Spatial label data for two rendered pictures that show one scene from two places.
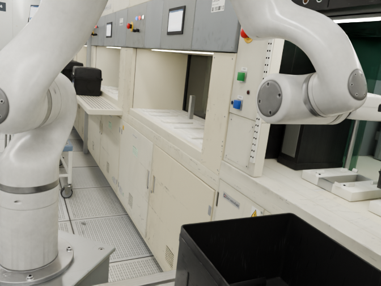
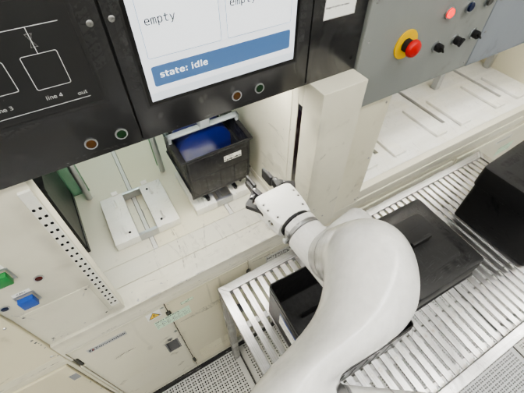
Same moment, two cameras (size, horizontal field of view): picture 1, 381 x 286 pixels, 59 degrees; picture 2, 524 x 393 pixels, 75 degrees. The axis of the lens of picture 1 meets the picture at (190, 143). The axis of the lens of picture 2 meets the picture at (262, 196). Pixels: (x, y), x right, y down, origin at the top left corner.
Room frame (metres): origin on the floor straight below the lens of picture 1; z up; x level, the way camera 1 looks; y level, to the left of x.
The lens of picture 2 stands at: (0.74, 0.17, 1.81)
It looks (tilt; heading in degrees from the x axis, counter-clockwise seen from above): 50 degrees down; 267
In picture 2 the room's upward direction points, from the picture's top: straight up
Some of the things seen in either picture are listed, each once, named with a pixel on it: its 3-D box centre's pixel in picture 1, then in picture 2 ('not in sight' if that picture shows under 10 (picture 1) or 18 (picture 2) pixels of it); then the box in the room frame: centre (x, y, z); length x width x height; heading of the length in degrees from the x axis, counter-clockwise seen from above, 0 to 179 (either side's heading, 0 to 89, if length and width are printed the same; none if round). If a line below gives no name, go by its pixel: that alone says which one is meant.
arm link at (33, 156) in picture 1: (38, 125); not in sight; (0.70, 0.33, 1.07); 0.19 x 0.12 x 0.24; 172
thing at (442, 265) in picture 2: not in sight; (415, 249); (0.20, -0.39, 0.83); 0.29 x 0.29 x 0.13; 26
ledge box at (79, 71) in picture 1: (86, 80); not in sight; (3.36, 1.10, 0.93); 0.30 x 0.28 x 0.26; 24
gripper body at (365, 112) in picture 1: (351, 103); (284, 210); (0.67, -0.30, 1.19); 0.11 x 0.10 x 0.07; 119
